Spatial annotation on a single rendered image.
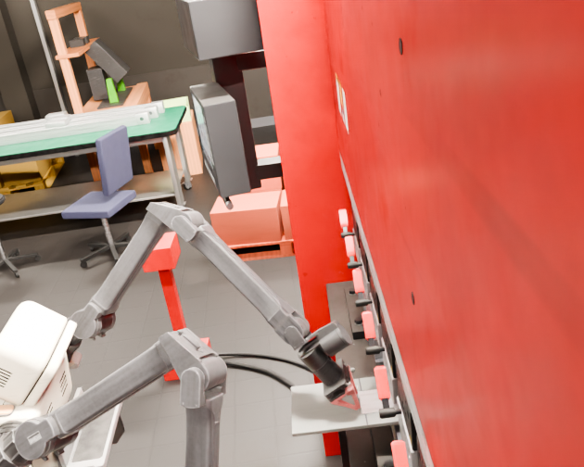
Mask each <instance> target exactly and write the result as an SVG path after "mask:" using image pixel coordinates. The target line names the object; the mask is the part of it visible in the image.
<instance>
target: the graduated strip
mask: <svg viewBox="0 0 584 467"><path fill-rule="evenodd" d="M340 160H341V163H342V166H343V170H344V172H345V176H346V179H347V183H348V186H349V191H350V195H351V198H352V201H353V205H354V207H355V211H356V214H357V218H358V221H359V224H360V227H361V231H362V236H363V240H364V243H365V246H366V249H367V253H368V256H369V260H370V262H371V266H372V269H373V272H374V276H375V281H376V284H377V288H378V291H379V295H380V297H381V301H382V304H383V307H384V311H385V313H386V317H387V323H388V326H389V330H390V332H391V336H392V339H393V342H394V346H395V349H396V352H397V355H398V359H399V362H400V367H401V371H402V374H403V377H404V381H405V384H406V387H407V390H408V394H409V397H410V401H411V403H412V407H413V412H414V416H415V419H416V422H417V425H418V429H419V432H420V436H421V438H422V442H423V445H424V448H425V454H426V457H427V460H428V464H429V467H434V466H433V463H432V460H431V457H430V453H429V450H428V447H427V443H426V441H425V435H424V432H423V429H422V425H421V423H420V420H419V416H418V413H417V409H416V407H415V404H414V400H413V395H412V391H411V389H410V386H409V382H408V379H407V375H406V372H405V370H404V366H403V363H402V360H401V356H400V352H399V348H398V345H397V341H396V338H395V335H394V332H393V329H392V326H391V322H390V319H389V317H388V313H387V307H386V304H385V301H384V298H383V295H382V292H381V288H380V285H379V282H378V279H377V276H376V272H375V267H374V264H373V261H372V258H371V254H370V251H369V248H368V245H367V242H366V238H365V235H364V232H363V228H362V224H361V220H360V217H359V214H358V210H357V208H356V204H355V201H354V198H353V194H352V192H351V189H350V185H349V180H348V176H347V173H346V170H345V167H344V164H343V160H342V157H341V155H340Z"/></svg>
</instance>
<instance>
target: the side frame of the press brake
mask: <svg viewBox="0 0 584 467"><path fill-rule="evenodd" d="M257 6H258V11H259V18H260V29H261V36H262V41H263V48H264V55H265V60H266V67H267V72H268V79H269V84H270V91H271V98H272V103H273V114H274V121H275V128H276V133H277V140H278V145H279V152H280V158H281V164H282V171H283V176H284V183H285V189H286V201H287V206H288V213H289V219H290V225H291V232H292V237H293V244H294V250H295V256H296V263H297V268H298V280H299V286H300V293H301V298H302V305H303V311H304V317H305V319H306V320H307V321H308V323H309V325H310V331H311V333H312V334H313V333H314V332H315V331H317V330H318V329H320V328H321V327H324V326H325V325H327V324H328V323H330V322H331V321H330V314H329V308H328V300H327V293H326V286H325V285H326V284H331V283H339V282H346V281H353V275H352V271H353V270H356V269H348V262H350V260H349V258H348V255H347V249H346V243H345V238H341V233H344V232H343V229H342V228H341V225H340V218H339V212H338V211H339V210H340V209H345V210H346V213H347V219H348V225H349V227H348V228H347V230H348V232H351V233H353V230H352V229H353V219H352V211H351V200H350V196H349V190H348V187H347V184H346V181H345V177H344V174H343V170H342V168H341V161H340V154H339V143H338V135H337V126H336V111H335V102H334V94H333V85H332V77H331V69H330V60H329V52H328V43H327V34H326V26H325V17H324V1H323V0H257ZM323 439H324V451H325V456H334V455H341V452H340V445H339V438H338V432H332V433H324V434H323Z"/></svg>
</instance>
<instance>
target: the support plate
mask: <svg viewBox="0 0 584 467"><path fill-rule="evenodd" d="M353 380H354V383H355V385H356V388H357V386H358V390H359V392H360V391H361V390H360V384H359V379H353ZM360 381H361V386H362V391H364V390H365V391H367V390H375V389H377V386H376V380H375V377H367V378H360ZM341 400H344V401H346V402H348V403H350V404H352V405H355V403H354V400H353V398H352V395H349V396H348V395H346V396H345V397H343V398H342V399H341ZM291 412H292V436H301V435H316V434H324V433H332V432H339V431H348V430H355V429H363V428H371V427H378V426H387V425H394V424H399V417H398V414H397V415H396V416H395V417H393V418H385V419H380V418H379V412H375V413H369V414H366V415H367V421H368V425H367V424H366V419H365V414H362V412H361V408H359V409H357V410H353V409H350V408H347V407H343V406H338V405H334V404H332V403H331V402H330V401H329V400H328V399H327V398H326V397H325V396H324V388H323V383H321V384H314V385H299V386H291Z"/></svg>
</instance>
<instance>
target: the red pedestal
mask: <svg viewBox="0 0 584 467"><path fill-rule="evenodd" d="M180 253H181V249H180V246H179V242H178V238H177V233H176V232H172V233H165V234H164V235H163V236H162V237H161V239H160V240H159V242H158V244H157V245H156V247H155V248H154V250H153V251H152V253H151V254H150V256H149V257H148V259H147V260H146V262H145V264H144V265H143V268H144V272H150V271H159V278H160V281H161V285H162V289H163V293H164V296H165V300H166V303H167V307H168V311H169V314H170V318H171V325H172V329H173V331H178V330H182V329H184V328H186V325H185V321H184V315H183V311H182V307H181V302H180V298H179V295H178V291H177V287H176V283H175V280H174V276H173V272H172V269H175V267H176V264H177V261H178V258H179V256H180ZM200 339H201V340H202V341H203V342H204V343H205V344H207V345H208V346H209V347H210V348H211V345H210V341H209V338H200ZM164 378H165V381H170V380H178V379H179V377H178V375H177V373H176V371H175V370H172V371H170V372H168V373H167V374H165V375H164Z"/></svg>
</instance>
